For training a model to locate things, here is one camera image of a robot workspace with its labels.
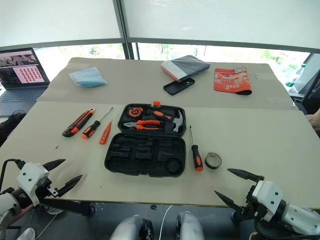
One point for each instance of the open laptop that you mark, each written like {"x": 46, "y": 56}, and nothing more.
{"x": 21, "y": 72}

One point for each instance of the grey white mailer pouch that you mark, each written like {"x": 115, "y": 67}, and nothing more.
{"x": 187, "y": 65}

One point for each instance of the black orange Phillips screwdriver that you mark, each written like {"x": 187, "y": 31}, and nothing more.
{"x": 197, "y": 157}

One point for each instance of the dark window frame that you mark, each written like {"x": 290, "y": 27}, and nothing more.
{"x": 124, "y": 25}

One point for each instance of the orange snack bag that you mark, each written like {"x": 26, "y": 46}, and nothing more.
{"x": 231, "y": 80}

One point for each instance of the white roller blind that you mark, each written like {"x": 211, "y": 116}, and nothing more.
{"x": 212, "y": 20}
{"x": 62, "y": 20}

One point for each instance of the small black floor object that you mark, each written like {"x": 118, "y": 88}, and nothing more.
{"x": 153, "y": 206}

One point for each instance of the orange black utility knife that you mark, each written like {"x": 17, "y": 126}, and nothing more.
{"x": 78, "y": 123}

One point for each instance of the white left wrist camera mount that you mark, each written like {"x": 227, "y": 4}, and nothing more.
{"x": 30, "y": 180}

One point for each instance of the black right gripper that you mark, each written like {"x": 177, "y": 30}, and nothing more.
{"x": 251, "y": 212}

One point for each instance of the black tool case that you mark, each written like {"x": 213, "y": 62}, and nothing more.
{"x": 140, "y": 160}

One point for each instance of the orange voltage tester pen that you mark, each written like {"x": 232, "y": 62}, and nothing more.
{"x": 104, "y": 136}

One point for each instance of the clear plastic bottle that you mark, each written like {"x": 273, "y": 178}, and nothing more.
{"x": 295, "y": 76}

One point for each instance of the black office chair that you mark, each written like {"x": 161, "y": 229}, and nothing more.
{"x": 311, "y": 95}

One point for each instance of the orange black tape measure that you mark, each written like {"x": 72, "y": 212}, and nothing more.
{"x": 134, "y": 111}

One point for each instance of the blue face mask pack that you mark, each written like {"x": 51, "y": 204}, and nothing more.
{"x": 87, "y": 77}

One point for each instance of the black phone case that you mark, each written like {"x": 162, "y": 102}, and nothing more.
{"x": 178, "y": 86}

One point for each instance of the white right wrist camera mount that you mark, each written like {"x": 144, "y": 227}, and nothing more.
{"x": 268, "y": 197}

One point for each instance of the bystander bare forearm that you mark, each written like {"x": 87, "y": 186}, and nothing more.
{"x": 315, "y": 123}

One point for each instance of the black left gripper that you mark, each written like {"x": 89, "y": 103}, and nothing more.
{"x": 50, "y": 190}

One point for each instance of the black table base bar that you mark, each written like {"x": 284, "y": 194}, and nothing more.
{"x": 72, "y": 206}

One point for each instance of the silver rounded leg shell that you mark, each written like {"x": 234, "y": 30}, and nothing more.
{"x": 130, "y": 228}
{"x": 191, "y": 226}

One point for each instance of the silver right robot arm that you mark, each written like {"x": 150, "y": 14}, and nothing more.
{"x": 300, "y": 217}

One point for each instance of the black orange flathead screwdriver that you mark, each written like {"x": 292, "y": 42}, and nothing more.
{"x": 91, "y": 128}

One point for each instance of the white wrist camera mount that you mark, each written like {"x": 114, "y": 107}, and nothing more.
{"x": 30, "y": 180}
{"x": 268, "y": 197}

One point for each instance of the white shoe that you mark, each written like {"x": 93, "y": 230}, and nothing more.
{"x": 27, "y": 234}

